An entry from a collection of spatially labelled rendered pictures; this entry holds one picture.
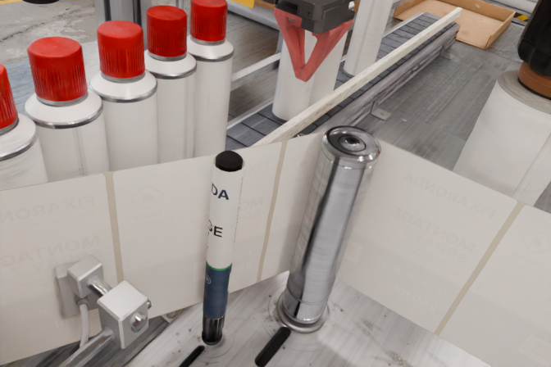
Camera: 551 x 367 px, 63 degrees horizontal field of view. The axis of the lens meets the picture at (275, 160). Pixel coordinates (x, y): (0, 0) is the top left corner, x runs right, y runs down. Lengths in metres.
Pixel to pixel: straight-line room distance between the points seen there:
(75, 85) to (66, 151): 0.05
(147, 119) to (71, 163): 0.07
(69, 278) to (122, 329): 0.04
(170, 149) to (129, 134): 0.07
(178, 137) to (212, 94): 0.06
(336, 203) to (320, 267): 0.07
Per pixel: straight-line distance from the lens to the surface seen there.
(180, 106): 0.41
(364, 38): 0.78
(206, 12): 0.42
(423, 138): 0.70
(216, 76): 0.44
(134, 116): 0.37
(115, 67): 0.36
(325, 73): 0.65
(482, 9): 1.58
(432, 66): 1.09
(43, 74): 0.33
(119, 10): 0.53
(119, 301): 0.26
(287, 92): 0.62
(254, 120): 0.64
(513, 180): 0.47
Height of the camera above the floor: 1.22
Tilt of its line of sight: 37 degrees down
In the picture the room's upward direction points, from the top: 10 degrees clockwise
